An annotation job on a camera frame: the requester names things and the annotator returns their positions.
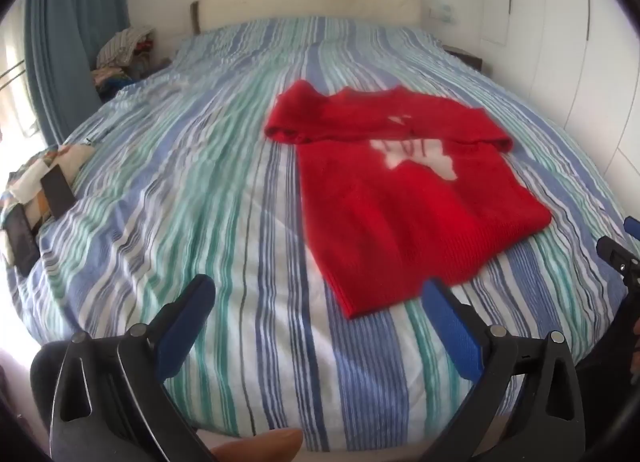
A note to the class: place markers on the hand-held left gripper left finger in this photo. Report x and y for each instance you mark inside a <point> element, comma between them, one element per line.
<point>186,314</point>

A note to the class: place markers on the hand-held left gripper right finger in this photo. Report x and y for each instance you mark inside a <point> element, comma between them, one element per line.
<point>450,327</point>

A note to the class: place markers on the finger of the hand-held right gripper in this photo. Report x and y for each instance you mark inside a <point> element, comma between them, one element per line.
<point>617,254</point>

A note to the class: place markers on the red knitted sweater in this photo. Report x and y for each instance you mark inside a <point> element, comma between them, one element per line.
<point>400,202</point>

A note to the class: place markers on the pile of clothes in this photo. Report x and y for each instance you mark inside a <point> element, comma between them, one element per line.
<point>122,50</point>

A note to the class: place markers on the blue green striped duvet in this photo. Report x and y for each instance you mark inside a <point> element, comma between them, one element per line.
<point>175,202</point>

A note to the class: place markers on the person's bare knee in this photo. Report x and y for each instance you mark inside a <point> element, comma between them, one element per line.
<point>260,444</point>

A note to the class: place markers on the patterned cloth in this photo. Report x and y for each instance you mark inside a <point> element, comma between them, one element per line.
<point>62,155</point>

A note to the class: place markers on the blue curtain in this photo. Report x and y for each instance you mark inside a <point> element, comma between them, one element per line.
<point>70,27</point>

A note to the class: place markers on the cream padded headboard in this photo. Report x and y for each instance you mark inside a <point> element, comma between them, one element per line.
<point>310,0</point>

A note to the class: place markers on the dark wooden bed frame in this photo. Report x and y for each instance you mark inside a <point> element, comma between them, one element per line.
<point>195,17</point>

